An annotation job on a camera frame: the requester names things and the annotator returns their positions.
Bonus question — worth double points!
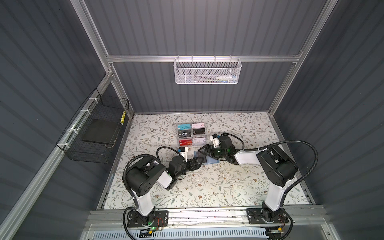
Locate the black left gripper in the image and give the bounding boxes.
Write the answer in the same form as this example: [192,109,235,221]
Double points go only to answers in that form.
[174,156,203,181]

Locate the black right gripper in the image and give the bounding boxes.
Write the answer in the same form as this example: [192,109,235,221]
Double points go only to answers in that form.
[198,144,228,159]

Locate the blue leather card wallet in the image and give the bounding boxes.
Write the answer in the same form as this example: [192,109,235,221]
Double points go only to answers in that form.
[194,151,220,165]

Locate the clear acrylic card display stand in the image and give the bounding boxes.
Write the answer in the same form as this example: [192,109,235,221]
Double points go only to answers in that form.
[177,122,207,147]

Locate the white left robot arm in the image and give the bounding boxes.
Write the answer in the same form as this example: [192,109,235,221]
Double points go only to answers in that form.
[122,154,205,218]

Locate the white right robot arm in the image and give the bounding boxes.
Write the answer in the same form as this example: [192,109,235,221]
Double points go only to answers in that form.
[198,133,298,218]

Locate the white diamond VIP card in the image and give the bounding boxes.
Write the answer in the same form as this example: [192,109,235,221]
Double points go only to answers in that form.
[193,138,207,146]

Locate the black gold-line VIP card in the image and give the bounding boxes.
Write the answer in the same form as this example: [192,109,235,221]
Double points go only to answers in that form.
[193,128,206,135]

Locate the red VIP card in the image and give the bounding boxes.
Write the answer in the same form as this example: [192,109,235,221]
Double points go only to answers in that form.
[179,139,193,146]

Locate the pink VIP card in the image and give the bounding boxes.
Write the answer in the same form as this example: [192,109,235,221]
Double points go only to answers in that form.
[192,123,205,129]

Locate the black silver VIP card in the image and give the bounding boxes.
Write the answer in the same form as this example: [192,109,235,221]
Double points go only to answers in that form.
[178,130,192,138]

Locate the teal VIP card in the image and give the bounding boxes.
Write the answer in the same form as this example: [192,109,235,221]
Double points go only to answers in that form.
[177,124,192,131]

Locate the pens in white basket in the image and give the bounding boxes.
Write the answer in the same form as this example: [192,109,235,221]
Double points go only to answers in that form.
[195,75,238,84]

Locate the yellow marker pen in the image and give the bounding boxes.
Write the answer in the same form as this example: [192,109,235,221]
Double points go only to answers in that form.
[120,110,126,125]

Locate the black pad in basket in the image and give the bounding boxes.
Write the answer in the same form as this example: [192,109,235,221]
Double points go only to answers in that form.
[82,119,119,144]

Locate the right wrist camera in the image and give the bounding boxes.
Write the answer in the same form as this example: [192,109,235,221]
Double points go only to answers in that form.
[210,134,220,148]

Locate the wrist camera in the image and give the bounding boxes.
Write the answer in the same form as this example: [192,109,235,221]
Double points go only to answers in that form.
[178,147,189,163]
[210,134,220,148]

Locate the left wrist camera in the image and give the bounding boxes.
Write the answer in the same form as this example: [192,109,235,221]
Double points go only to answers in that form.
[178,147,189,163]

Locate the black corrugated left cable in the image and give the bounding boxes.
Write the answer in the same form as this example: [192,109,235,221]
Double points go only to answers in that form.
[122,146,181,199]

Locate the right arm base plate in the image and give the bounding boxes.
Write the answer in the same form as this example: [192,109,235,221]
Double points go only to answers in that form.
[246,208,290,225]

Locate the white wire mesh basket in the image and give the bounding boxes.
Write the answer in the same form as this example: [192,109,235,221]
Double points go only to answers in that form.
[173,58,242,85]

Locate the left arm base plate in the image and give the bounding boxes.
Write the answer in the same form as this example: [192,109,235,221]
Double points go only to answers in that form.
[126,210,169,228]

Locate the black wire wall basket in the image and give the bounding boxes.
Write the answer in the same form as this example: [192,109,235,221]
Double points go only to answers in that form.
[57,91,130,164]

